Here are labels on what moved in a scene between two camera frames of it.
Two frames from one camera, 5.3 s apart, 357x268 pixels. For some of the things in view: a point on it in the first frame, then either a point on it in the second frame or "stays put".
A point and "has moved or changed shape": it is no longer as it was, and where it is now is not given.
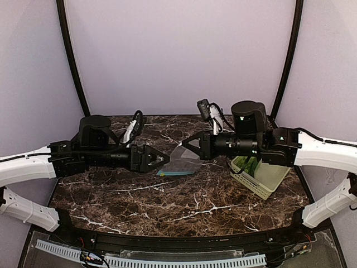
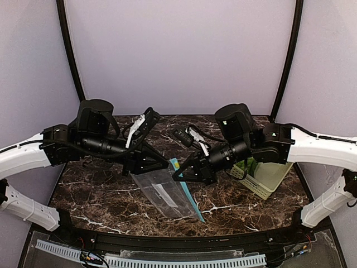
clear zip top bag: x=182 y=161 has moved or changed shape
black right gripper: x=207 y=145 -> x=203 y=165
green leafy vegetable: x=251 y=166 stays put
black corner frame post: x=299 y=15 stays put
